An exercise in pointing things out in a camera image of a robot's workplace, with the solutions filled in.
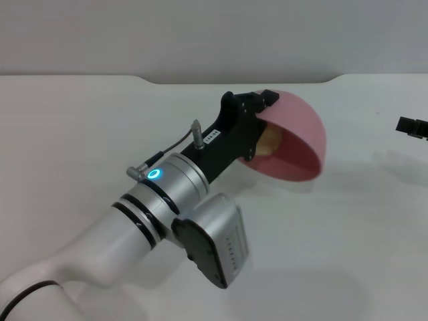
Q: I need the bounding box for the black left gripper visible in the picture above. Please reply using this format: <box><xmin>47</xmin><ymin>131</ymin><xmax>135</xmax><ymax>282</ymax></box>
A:
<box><xmin>182</xmin><ymin>88</ymin><xmax>280</xmax><ymax>185</ymax></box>

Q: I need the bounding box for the round egg yolk pastry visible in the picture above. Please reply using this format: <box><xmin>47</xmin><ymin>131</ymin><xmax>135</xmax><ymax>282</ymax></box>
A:
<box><xmin>259</xmin><ymin>128</ymin><xmax>286</xmax><ymax>156</ymax></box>

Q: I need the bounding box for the pink plastic bowl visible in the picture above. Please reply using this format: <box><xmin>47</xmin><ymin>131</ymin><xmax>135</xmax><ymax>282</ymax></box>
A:
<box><xmin>237</xmin><ymin>89</ymin><xmax>327</xmax><ymax>183</ymax></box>

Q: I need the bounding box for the left wrist cable with connectors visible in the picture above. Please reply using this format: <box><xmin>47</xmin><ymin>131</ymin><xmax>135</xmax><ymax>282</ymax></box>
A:
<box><xmin>126</xmin><ymin>120</ymin><xmax>205</xmax><ymax>182</ymax></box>

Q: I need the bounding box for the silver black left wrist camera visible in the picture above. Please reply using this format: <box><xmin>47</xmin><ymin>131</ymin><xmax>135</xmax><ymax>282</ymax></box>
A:
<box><xmin>171</xmin><ymin>193</ymin><xmax>251</xmax><ymax>290</ymax></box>

